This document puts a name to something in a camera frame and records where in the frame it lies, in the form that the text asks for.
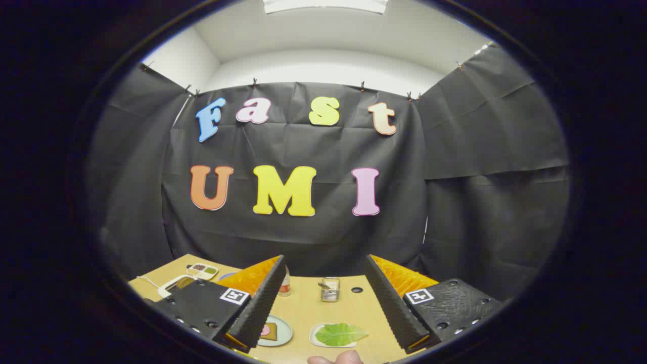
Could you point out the white divided condiment tray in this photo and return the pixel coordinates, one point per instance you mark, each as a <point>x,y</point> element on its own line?
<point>202,271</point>

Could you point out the brown bread slice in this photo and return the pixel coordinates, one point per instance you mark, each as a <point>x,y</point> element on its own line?
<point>272,332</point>

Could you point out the clear bottle with red cap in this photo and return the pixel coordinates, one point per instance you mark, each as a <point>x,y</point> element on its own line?
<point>286,287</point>

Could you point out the pink ham slice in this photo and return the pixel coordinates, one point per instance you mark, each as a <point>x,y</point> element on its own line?
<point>265,330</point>

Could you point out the black backdrop cloth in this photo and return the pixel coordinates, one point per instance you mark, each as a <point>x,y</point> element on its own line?
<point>323,232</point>

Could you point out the dark utensil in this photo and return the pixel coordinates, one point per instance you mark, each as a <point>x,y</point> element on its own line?
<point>323,286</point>

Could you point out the blue round plate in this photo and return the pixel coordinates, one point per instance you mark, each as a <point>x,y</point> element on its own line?
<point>226,276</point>

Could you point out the ceiling light panel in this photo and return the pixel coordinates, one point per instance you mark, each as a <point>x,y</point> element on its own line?
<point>323,5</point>

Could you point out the white toaster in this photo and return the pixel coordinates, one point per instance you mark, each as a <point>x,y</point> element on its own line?
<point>167,289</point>

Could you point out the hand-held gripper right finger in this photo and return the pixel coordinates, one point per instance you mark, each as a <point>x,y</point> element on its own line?
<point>391,303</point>

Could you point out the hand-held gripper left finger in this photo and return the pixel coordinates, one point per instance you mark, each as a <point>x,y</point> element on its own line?
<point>263,303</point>

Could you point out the green lettuce leaf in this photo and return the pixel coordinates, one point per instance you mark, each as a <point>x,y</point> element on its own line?
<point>339,334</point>

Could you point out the light green round plate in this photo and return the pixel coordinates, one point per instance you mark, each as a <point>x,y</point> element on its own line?
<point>284,331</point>

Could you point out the white square plate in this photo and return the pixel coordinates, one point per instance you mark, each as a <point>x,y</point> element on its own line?
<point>314,337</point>

